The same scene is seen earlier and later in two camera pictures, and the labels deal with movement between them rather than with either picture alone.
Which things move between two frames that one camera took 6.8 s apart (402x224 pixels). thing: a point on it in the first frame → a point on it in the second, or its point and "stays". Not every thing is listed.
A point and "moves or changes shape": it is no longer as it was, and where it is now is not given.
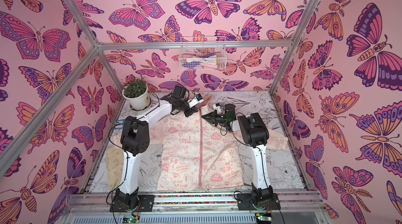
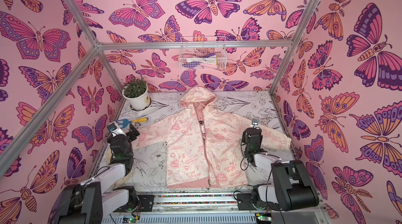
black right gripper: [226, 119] → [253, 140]
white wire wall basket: [202, 53] stays
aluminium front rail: [196, 208] stays
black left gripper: [193, 110] → [134, 131]
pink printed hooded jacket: [187, 156] moves or changes shape
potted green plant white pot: [136, 92] stays
